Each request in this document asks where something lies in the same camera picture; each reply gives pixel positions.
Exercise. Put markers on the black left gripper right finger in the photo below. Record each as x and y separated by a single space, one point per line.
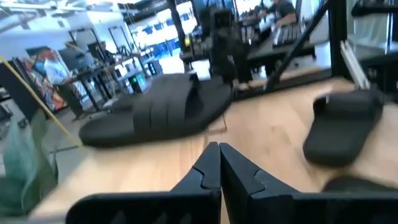
264 205

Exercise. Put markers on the silver aluminium extrusion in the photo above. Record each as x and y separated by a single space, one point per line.
354 65

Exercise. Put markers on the black rig frame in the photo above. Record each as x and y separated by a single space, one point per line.
337 37

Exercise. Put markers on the black partition panel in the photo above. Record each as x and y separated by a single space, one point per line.
18 93

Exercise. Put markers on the black round object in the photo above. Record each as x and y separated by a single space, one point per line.
354 185

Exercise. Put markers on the colourful patchwork quilt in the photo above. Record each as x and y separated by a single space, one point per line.
40 87

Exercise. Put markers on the green snake plant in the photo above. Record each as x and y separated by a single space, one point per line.
25 174

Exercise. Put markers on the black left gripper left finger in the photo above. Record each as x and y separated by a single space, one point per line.
174 207

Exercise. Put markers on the grey desk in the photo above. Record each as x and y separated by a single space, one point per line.
317 37

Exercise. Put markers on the person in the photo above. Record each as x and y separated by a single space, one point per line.
284 11
107 54

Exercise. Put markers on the black computer keyboard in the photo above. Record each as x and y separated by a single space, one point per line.
289 34

